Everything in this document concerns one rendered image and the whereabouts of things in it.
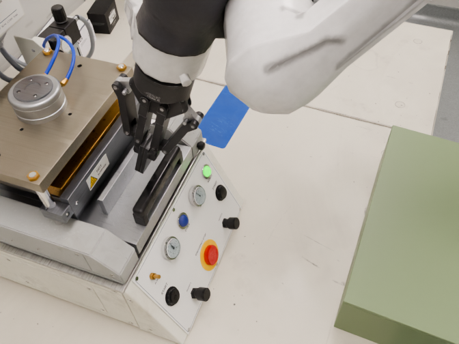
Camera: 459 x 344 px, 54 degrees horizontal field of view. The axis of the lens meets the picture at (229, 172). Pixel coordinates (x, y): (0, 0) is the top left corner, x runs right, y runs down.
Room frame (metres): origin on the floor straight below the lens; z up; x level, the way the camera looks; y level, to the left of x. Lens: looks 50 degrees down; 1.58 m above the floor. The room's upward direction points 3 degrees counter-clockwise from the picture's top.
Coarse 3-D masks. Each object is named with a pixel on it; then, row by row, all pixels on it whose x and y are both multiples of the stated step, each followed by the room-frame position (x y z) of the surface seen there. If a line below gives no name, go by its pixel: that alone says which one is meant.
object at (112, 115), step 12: (108, 120) 0.56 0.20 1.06; (96, 132) 0.53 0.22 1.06; (84, 144) 0.51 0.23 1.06; (96, 144) 0.51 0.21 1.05; (72, 156) 0.48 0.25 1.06; (84, 156) 0.48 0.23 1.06; (72, 168) 0.46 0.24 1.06; (0, 180) 0.47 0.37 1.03; (60, 180) 0.43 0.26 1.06; (60, 192) 0.42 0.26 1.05
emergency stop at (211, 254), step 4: (208, 248) 0.45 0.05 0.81; (212, 248) 0.45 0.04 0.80; (216, 248) 0.46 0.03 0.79; (204, 252) 0.44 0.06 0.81; (208, 252) 0.44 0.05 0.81; (212, 252) 0.45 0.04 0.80; (216, 252) 0.45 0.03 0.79; (204, 256) 0.43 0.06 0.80; (208, 256) 0.43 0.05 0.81; (212, 256) 0.44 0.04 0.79; (216, 256) 0.44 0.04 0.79; (204, 260) 0.43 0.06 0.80; (208, 260) 0.43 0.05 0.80; (212, 260) 0.43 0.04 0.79; (216, 260) 0.44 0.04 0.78; (208, 264) 0.42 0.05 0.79; (212, 264) 0.43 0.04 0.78
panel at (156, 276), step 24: (192, 168) 0.56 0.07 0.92; (216, 192) 0.55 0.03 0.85; (168, 216) 0.45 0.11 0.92; (192, 216) 0.48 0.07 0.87; (216, 216) 0.52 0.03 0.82; (192, 240) 0.45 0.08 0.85; (216, 240) 0.48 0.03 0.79; (144, 264) 0.36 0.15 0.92; (168, 264) 0.38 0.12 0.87; (192, 264) 0.41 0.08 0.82; (216, 264) 0.44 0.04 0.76; (144, 288) 0.33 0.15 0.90; (168, 288) 0.35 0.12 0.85; (192, 288) 0.37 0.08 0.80; (168, 312) 0.32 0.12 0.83; (192, 312) 0.34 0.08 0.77
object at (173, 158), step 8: (176, 152) 0.53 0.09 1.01; (168, 160) 0.51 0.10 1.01; (176, 160) 0.52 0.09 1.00; (160, 168) 0.49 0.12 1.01; (168, 168) 0.49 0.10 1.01; (152, 176) 0.47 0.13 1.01; (160, 176) 0.47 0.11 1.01; (168, 176) 0.49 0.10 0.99; (152, 184) 0.46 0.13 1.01; (160, 184) 0.46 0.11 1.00; (144, 192) 0.44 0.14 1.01; (152, 192) 0.44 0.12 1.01; (144, 200) 0.42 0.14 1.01; (152, 200) 0.43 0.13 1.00; (136, 208) 0.41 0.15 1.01; (144, 208) 0.41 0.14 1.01; (136, 216) 0.41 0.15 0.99; (144, 216) 0.40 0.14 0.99; (144, 224) 0.40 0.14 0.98
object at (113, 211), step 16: (128, 160) 0.51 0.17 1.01; (160, 160) 0.54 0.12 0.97; (112, 176) 0.51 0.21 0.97; (128, 176) 0.50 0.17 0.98; (144, 176) 0.51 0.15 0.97; (176, 176) 0.51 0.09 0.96; (96, 192) 0.48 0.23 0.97; (112, 192) 0.45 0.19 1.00; (128, 192) 0.47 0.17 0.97; (160, 192) 0.47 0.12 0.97; (96, 208) 0.44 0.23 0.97; (112, 208) 0.44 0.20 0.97; (128, 208) 0.44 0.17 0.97; (160, 208) 0.44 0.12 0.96; (96, 224) 0.41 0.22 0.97; (112, 224) 0.41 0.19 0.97; (128, 224) 0.41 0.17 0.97; (128, 240) 0.38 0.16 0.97; (144, 240) 0.39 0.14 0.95
